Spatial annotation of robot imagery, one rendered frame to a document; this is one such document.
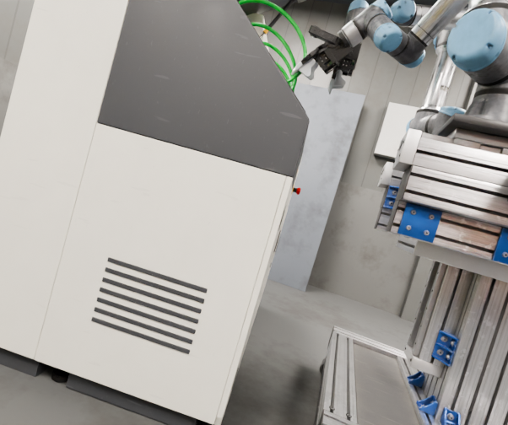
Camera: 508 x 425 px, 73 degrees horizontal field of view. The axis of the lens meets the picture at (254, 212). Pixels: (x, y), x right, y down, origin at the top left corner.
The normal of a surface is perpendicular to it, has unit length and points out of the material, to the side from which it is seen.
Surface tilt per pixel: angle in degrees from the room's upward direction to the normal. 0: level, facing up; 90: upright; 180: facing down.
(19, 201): 90
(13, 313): 90
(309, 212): 82
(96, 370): 90
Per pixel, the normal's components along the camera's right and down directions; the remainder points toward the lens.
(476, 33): -0.83, -0.07
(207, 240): -0.11, 0.02
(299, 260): -0.22, -0.16
